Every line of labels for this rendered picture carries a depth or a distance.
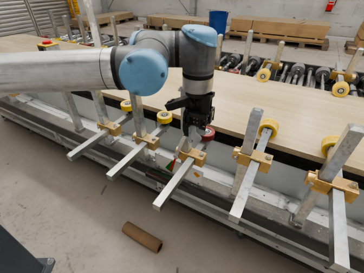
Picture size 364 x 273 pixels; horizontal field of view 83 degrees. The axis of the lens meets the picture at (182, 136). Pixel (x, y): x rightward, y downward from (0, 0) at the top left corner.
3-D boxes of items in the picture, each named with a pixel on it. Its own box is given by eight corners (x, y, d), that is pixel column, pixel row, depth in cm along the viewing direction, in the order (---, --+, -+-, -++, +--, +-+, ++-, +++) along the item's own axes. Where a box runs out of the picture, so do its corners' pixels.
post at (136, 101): (146, 165, 111) (133, 81, 81) (141, 163, 112) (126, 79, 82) (150, 161, 113) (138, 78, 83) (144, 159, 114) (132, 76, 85)
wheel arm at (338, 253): (345, 275, 47) (353, 269, 45) (327, 267, 49) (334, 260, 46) (337, 149, 81) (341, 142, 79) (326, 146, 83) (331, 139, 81)
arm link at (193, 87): (176, 77, 57) (192, 66, 64) (176, 92, 60) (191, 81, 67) (206, 83, 54) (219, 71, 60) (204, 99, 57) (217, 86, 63)
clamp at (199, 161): (201, 168, 88) (202, 160, 85) (174, 157, 93) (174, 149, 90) (206, 160, 92) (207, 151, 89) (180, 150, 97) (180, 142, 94)
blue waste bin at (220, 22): (222, 43, 571) (225, 13, 526) (203, 40, 593) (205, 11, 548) (229, 38, 611) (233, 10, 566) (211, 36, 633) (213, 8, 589)
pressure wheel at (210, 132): (208, 156, 98) (210, 137, 91) (194, 150, 101) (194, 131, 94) (215, 146, 103) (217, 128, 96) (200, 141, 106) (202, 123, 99)
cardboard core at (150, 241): (156, 250, 132) (121, 228, 143) (156, 255, 137) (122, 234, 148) (162, 239, 137) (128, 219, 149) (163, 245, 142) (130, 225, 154)
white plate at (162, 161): (201, 187, 95) (203, 172, 89) (155, 167, 105) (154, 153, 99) (202, 186, 96) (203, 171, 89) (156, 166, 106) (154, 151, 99)
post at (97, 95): (112, 153, 122) (90, 75, 92) (108, 151, 123) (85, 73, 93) (117, 150, 124) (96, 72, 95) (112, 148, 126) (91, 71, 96)
